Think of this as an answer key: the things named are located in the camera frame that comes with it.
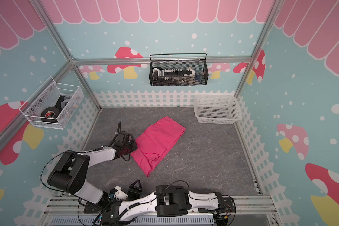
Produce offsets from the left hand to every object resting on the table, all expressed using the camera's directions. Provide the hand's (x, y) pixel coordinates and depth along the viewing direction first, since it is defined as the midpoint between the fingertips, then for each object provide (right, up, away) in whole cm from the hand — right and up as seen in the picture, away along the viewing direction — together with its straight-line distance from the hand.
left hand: (137, 147), depth 96 cm
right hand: (+5, -20, -17) cm, 27 cm away
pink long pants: (+11, +1, -1) cm, 11 cm away
